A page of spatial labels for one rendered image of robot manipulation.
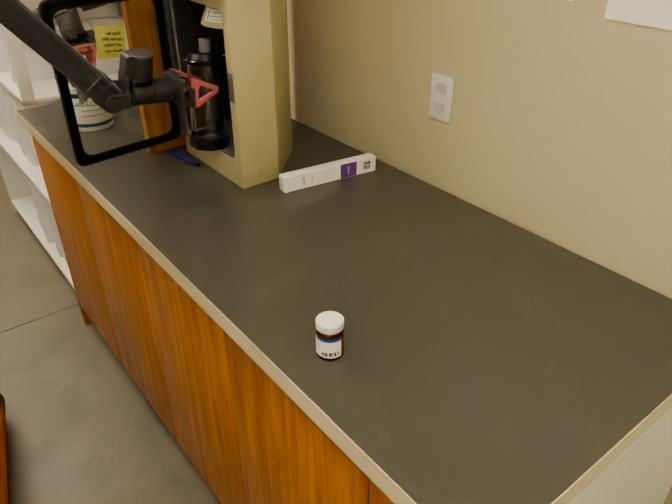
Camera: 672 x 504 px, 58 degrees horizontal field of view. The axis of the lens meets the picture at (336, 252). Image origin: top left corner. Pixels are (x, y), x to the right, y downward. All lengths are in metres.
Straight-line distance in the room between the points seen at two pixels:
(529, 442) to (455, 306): 0.32
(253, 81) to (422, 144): 0.47
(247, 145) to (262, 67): 0.19
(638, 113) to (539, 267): 0.35
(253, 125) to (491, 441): 0.96
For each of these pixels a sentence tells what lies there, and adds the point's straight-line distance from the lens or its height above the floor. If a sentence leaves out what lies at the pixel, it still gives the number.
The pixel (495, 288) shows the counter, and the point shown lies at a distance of 1.23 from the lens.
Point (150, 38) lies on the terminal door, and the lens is 1.71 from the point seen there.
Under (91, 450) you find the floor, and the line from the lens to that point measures 2.27.
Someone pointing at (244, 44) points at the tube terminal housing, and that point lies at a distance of 1.48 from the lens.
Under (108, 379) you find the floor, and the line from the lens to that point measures 2.50.
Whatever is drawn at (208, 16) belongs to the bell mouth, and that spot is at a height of 1.34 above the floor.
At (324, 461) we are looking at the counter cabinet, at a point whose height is 0.77.
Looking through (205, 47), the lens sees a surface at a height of 1.27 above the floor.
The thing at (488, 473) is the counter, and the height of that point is 0.94.
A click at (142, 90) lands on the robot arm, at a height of 1.20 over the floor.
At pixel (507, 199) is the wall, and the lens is 1.50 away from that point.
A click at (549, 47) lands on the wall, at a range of 1.36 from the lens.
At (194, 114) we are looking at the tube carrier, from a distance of 1.61.
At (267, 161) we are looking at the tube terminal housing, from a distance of 1.59.
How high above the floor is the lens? 1.63
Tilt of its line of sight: 32 degrees down
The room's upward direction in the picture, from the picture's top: straight up
